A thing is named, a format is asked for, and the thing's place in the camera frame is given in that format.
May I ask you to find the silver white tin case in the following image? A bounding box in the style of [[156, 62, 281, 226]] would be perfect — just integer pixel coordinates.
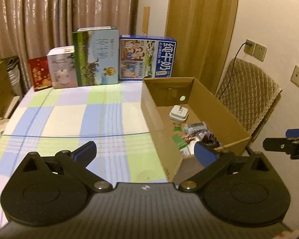
[[169, 105, 189, 123]]

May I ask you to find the green white medicine box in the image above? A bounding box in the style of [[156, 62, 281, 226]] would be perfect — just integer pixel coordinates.
[[172, 134, 190, 157]]

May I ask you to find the checkered bed sheet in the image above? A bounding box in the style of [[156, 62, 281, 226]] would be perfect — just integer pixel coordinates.
[[0, 81, 166, 228]]

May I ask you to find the quilted beige chair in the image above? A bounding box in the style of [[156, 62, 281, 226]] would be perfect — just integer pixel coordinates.
[[215, 58, 282, 141]]

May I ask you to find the brown cardboard box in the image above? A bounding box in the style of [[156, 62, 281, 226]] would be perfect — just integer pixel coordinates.
[[141, 77, 251, 184]]

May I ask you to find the red gift box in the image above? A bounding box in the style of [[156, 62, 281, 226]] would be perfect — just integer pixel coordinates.
[[28, 56, 52, 92]]

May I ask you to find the brown paper bag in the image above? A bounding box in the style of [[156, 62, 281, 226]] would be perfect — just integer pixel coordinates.
[[0, 56, 23, 117]]

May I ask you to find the white appliance box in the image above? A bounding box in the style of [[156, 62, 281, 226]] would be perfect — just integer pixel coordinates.
[[47, 45, 78, 89]]

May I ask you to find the green blue milk carton box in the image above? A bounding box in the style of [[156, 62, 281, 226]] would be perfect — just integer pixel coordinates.
[[73, 26, 119, 86]]

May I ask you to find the blue cartoon milk carton box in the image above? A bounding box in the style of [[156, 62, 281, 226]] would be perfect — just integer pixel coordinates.
[[119, 35, 177, 80]]

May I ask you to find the pink brown curtain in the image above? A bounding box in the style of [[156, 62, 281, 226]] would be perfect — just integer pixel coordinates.
[[0, 0, 138, 92]]

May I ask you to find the wooden stick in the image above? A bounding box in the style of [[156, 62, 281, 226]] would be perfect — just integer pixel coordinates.
[[142, 7, 150, 35]]

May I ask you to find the wall power socket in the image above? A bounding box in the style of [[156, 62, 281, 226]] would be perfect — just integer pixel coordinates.
[[244, 39, 256, 56]]

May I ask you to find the black charger cable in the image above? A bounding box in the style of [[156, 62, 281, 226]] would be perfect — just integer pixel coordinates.
[[218, 42, 251, 100]]

